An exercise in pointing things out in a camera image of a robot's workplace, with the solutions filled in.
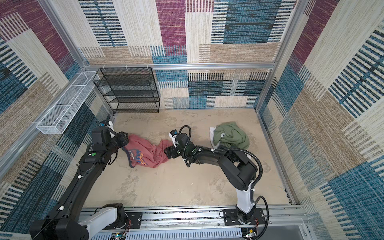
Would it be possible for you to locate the green shirt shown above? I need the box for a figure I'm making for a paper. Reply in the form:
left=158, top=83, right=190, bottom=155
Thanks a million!
left=214, top=122, right=250, bottom=150

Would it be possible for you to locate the black corrugated cable conduit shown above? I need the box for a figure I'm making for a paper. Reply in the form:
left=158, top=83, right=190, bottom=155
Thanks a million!
left=178, top=125, right=270, bottom=240

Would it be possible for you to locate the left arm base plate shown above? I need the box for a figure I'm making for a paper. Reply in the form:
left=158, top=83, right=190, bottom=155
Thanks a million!
left=104, top=212, right=143, bottom=231

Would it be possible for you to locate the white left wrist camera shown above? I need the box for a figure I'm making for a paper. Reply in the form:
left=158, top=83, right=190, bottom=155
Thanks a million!
left=99, top=121, right=116, bottom=137

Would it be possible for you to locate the white cloth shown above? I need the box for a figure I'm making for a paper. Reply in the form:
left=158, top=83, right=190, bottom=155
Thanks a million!
left=209, top=127, right=221, bottom=149

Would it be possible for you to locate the black wire shelf rack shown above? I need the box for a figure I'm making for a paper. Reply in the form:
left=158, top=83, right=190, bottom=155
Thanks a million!
left=93, top=67, right=161, bottom=114

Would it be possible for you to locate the white wire mesh basket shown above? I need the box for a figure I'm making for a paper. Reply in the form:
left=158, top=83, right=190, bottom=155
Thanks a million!
left=36, top=72, right=96, bottom=135

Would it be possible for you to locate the aluminium front rail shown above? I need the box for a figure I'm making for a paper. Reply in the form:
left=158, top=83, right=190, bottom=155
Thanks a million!
left=94, top=204, right=317, bottom=240

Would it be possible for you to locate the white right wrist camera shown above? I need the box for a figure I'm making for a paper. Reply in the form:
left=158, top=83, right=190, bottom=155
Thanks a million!
left=169, top=130, right=179, bottom=148

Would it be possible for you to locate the red shirt with grey collar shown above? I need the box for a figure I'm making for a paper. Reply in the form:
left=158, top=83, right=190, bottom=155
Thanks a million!
left=123, top=135, right=173, bottom=168

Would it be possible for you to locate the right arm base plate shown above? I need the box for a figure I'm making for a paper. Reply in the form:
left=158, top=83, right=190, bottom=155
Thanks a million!
left=219, top=208, right=267, bottom=226

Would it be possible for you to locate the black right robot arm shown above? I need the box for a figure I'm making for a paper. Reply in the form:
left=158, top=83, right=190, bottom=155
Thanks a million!
left=164, top=130, right=263, bottom=224

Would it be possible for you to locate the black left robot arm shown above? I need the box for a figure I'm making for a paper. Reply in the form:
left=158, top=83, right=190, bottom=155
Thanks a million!
left=30, top=126, right=129, bottom=240

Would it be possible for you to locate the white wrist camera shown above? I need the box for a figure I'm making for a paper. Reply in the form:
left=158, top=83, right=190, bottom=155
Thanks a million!
left=169, top=130, right=179, bottom=148
left=99, top=121, right=116, bottom=137

